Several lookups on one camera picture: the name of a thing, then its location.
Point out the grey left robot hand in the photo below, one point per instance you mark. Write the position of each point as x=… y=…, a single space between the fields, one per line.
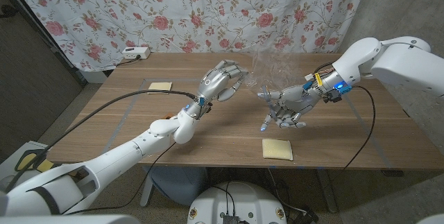
x=218 y=82

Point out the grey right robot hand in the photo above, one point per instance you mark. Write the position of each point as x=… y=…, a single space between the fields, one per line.
x=295 y=101

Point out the transparent cling film sheet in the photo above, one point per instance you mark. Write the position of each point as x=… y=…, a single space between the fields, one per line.
x=274 y=68

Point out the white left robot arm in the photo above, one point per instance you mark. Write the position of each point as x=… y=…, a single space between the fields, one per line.
x=132 y=151

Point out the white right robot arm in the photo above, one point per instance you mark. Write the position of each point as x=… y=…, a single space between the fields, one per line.
x=388 y=64

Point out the yellow sponge near front edge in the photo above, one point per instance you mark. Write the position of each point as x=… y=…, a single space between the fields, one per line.
x=277 y=149

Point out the yellow sponge at left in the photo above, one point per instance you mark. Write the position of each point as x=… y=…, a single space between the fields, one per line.
x=159 y=86

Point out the floral backdrop cloth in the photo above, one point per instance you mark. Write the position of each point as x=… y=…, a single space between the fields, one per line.
x=173 y=9

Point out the white power strip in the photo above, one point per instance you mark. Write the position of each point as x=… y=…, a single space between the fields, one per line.
x=135 y=53

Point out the grey metal table leg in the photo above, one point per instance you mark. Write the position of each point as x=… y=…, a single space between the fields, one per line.
x=327 y=189
x=146 y=191

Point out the blue grey round stool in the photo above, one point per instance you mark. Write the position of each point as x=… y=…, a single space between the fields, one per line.
x=177 y=182

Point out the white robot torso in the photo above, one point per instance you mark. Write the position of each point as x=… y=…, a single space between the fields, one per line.
x=243 y=199

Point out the black power adapter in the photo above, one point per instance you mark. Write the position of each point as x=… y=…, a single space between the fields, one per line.
x=305 y=215

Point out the white mat with yellow marks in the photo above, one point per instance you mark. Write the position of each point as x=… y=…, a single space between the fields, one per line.
x=24 y=159

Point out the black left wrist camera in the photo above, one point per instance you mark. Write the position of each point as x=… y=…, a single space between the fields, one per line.
x=206 y=107

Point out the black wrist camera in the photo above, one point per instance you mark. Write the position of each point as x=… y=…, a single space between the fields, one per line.
x=333 y=95
x=206 y=107

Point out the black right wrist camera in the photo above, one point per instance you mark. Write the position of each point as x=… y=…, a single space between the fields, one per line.
x=333 y=95

